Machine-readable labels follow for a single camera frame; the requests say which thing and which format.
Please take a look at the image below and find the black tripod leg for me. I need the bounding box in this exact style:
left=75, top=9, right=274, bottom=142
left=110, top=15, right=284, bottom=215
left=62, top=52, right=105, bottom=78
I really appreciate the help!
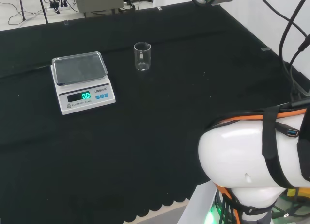
left=37, top=0, right=49, bottom=25
left=18, top=0, right=27, bottom=22

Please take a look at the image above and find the black table cloth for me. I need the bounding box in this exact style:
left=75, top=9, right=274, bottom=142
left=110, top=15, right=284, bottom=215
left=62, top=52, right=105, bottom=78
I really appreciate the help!
left=0, top=0, right=310, bottom=224

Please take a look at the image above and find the black cable with plug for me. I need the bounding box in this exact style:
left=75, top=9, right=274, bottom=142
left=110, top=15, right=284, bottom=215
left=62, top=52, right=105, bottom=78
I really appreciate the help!
left=288, top=34, right=310, bottom=69

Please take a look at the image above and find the white mounting platform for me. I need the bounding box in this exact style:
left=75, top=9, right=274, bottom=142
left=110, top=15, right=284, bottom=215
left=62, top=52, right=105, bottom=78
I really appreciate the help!
left=178, top=179, right=218, bottom=224

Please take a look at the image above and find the black camera cable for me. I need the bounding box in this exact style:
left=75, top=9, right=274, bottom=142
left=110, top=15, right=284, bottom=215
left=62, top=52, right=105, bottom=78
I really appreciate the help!
left=234, top=0, right=310, bottom=40

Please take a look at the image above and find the long black looping cable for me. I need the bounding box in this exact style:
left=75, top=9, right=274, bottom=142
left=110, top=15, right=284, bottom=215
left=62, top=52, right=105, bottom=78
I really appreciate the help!
left=278, top=0, right=310, bottom=98

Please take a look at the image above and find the clear glass beaker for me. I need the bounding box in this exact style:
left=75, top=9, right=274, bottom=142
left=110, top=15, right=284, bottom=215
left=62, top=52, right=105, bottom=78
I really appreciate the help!
left=133, top=41, right=153, bottom=72

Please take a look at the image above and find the grey metal control box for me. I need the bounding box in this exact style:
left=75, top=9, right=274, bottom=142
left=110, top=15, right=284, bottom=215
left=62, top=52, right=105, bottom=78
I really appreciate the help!
left=74, top=0, right=124, bottom=14

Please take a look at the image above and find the white electronic balance steel pan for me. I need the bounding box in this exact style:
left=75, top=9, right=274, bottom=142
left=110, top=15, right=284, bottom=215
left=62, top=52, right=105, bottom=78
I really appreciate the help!
left=50, top=51, right=116, bottom=115

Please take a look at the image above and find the white power strip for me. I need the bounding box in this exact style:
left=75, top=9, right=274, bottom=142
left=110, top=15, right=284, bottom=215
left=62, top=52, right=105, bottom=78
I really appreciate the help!
left=47, top=0, right=66, bottom=11

